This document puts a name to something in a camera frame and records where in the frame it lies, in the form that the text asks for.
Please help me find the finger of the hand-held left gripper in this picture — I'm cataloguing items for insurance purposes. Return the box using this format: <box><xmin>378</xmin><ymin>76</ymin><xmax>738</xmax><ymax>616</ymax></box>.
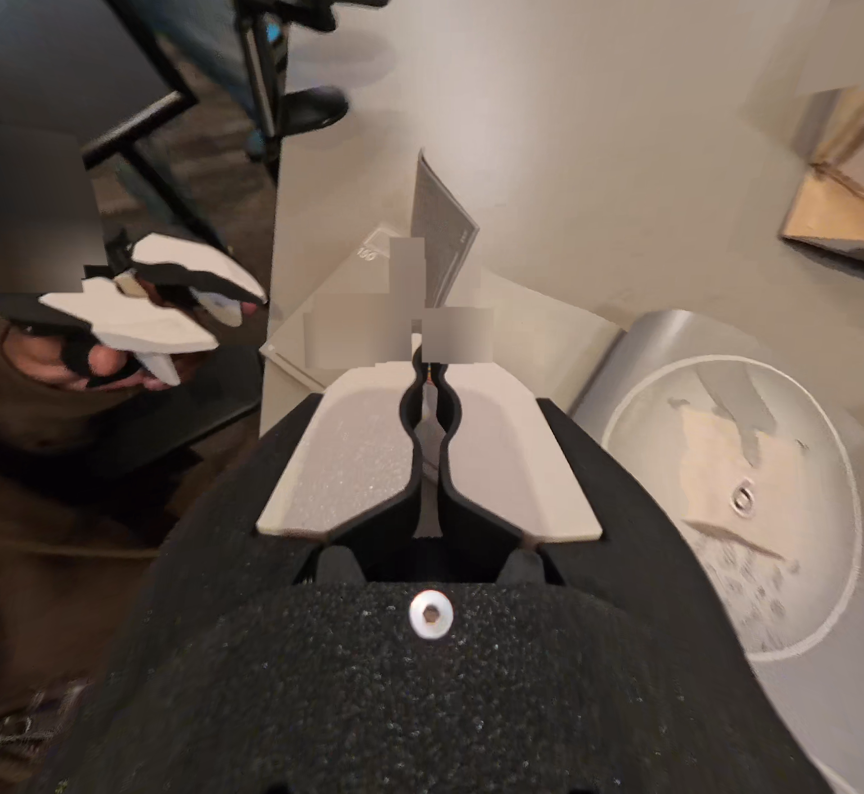
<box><xmin>130</xmin><ymin>232</ymin><xmax>269</xmax><ymax>307</ymax></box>
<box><xmin>38</xmin><ymin>276</ymin><xmax>220</xmax><ymax>356</ymax></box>

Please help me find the grey board on stand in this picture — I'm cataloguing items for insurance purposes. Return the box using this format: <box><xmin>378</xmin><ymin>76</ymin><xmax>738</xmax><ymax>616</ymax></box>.
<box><xmin>0</xmin><ymin>0</ymin><xmax>224</xmax><ymax>248</ymax></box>

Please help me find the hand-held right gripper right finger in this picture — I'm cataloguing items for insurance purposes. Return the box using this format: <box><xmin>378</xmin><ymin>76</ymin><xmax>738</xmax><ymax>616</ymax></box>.
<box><xmin>437</xmin><ymin>362</ymin><xmax>603</xmax><ymax>545</ymax></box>

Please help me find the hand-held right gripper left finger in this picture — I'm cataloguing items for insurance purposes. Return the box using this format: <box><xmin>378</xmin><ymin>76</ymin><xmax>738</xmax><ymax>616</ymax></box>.
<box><xmin>256</xmin><ymin>362</ymin><xmax>425</xmax><ymax>541</ymax></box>

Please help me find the person's left hand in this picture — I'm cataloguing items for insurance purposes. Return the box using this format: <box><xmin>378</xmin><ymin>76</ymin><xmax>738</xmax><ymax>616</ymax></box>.
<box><xmin>13</xmin><ymin>328</ymin><xmax>203</xmax><ymax>393</ymax></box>

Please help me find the grey instruction booklet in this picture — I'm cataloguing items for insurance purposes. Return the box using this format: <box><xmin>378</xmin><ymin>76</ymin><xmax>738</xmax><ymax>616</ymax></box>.
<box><xmin>260</xmin><ymin>147</ymin><xmax>625</xmax><ymax>403</ymax></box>

